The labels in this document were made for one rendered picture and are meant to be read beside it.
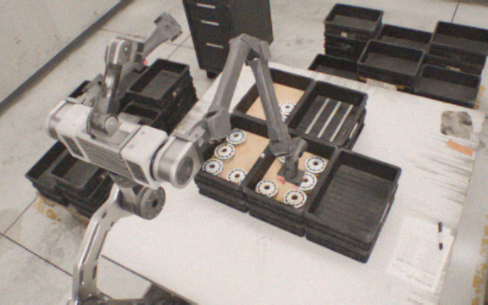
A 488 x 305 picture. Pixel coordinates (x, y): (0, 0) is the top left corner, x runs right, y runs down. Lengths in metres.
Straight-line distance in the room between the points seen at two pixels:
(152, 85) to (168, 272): 1.65
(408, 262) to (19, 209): 2.81
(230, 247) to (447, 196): 1.06
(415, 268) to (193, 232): 1.02
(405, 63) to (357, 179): 1.40
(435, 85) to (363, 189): 1.45
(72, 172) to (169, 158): 1.67
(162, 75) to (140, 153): 2.06
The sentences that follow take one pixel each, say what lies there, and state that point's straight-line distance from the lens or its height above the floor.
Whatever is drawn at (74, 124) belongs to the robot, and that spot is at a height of 1.53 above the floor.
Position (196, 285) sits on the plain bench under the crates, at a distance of 1.97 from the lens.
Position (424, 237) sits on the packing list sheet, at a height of 0.70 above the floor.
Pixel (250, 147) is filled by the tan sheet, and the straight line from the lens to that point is 2.18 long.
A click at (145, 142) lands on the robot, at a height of 1.53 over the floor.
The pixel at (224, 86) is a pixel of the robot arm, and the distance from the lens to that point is 1.49.
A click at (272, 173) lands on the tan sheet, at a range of 2.06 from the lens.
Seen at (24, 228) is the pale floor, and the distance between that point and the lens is 3.52.
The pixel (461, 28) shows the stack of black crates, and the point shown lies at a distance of 3.54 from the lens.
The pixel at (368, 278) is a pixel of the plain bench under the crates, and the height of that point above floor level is 0.70.
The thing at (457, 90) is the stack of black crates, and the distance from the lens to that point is 3.27.
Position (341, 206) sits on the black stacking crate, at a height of 0.83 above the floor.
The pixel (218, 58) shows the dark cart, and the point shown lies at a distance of 3.72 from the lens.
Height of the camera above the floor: 2.45
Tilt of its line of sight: 49 degrees down
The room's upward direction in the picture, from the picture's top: 11 degrees counter-clockwise
